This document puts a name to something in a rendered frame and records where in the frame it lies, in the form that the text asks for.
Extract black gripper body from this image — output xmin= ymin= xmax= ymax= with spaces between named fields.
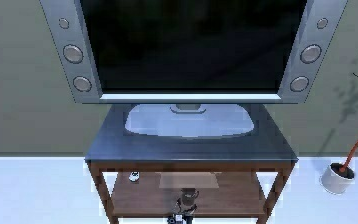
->
xmin=173 ymin=204 xmax=198 ymax=217

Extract grey-brown mug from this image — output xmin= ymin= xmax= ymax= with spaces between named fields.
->
xmin=180 ymin=187 xmax=201 ymax=207

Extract flat tan sheet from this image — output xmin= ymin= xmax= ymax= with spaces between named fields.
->
xmin=158 ymin=171 xmax=221 ymax=190

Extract dark-topped wooden television table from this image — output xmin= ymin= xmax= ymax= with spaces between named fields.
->
xmin=84 ymin=103 xmax=299 ymax=224

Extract house plant in white pot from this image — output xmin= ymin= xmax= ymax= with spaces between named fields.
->
xmin=319 ymin=53 xmax=358 ymax=196

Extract silver flat television set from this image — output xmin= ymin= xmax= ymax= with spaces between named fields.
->
xmin=38 ymin=0 xmax=350 ymax=139

